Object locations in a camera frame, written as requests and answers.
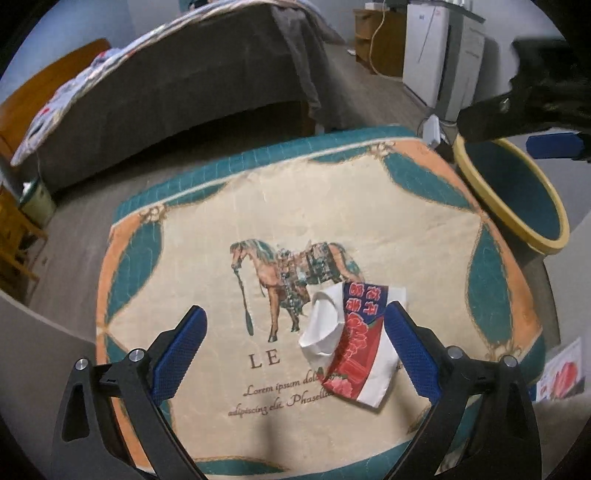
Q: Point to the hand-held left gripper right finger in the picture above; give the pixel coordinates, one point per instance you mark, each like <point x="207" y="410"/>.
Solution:
<point x="413" y="353"/>

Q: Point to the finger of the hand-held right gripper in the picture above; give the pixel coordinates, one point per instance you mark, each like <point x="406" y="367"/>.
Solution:
<point x="556" y="146"/>
<point x="485" y="120"/>

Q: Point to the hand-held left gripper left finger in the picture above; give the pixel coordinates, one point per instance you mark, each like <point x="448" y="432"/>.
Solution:
<point x="180" y="355"/>

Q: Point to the red white wrapper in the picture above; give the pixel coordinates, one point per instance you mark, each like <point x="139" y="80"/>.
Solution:
<point x="360" y="341"/>

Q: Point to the yellow rimmed teal bin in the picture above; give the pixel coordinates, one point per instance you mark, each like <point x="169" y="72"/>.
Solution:
<point x="517" y="194"/>

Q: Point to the white floor power strip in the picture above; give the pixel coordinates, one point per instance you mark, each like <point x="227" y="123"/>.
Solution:
<point x="433" y="130"/>

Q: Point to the white air purifier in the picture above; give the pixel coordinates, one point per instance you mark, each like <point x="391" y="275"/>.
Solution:
<point x="425" y="50"/>

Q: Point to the wooden cabinet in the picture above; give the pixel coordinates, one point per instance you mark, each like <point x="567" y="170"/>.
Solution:
<point x="392" y="41"/>

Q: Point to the red white paper sheet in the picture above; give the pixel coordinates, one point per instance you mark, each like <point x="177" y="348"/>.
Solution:
<point x="561" y="374"/>

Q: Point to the white cabinet power strip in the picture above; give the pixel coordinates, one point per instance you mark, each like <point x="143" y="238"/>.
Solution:
<point x="373" y="6"/>

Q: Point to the horse printed teal mat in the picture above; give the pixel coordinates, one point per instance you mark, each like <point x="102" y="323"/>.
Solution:
<point x="323" y="198"/>

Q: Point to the grey hanging cloth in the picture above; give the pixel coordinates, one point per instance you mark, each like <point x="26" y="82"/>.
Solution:
<point x="298" y="60"/>

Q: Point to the wooden chair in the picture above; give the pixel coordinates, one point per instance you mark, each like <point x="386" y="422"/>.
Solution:
<point x="16" y="240"/>

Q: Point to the green bedside bin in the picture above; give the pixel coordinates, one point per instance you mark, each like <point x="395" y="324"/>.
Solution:
<point x="37" y="203"/>

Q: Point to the grey bed sheet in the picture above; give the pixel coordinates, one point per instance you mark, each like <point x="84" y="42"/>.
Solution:
<point x="184" y="83"/>

